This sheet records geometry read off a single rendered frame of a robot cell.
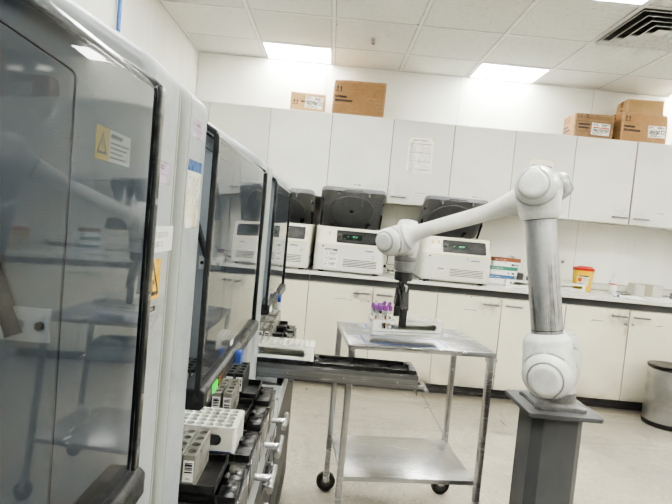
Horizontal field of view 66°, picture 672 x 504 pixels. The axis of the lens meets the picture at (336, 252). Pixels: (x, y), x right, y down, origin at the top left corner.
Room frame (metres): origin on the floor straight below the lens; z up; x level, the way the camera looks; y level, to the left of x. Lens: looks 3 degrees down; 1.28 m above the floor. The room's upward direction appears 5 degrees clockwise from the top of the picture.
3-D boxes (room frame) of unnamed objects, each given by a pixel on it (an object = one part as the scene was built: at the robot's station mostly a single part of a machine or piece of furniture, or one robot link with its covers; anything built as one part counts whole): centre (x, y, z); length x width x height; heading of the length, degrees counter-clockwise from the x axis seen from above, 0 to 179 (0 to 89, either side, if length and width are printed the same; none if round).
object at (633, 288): (4.57, -2.78, 0.95); 0.25 x 0.11 x 0.10; 87
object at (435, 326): (2.11, -0.31, 0.88); 0.30 x 0.10 x 0.06; 96
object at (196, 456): (0.87, 0.21, 0.85); 0.12 x 0.02 x 0.06; 1
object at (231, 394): (1.18, 0.21, 0.85); 0.12 x 0.02 x 0.06; 2
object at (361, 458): (2.24, -0.36, 0.41); 0.67 x 0.46 x 0.82; 96
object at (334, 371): (1.73, 0.01, 0.78); 0.73 x 0.14 x 0.09; 91
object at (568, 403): (1.86, -0.83, 0.73); 0.22 x 0.18 x 0.06; 1
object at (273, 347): (1.73, 0.19, 0.83); 0.30 x 0.10 x 0.06; 91
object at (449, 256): (4.35, -0.96, 1.25); 0.62 x 0.56 x 0.69; 0
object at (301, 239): (4.33, 0.48, 1.22); 0.62 x 0.56 x 0.64; 179
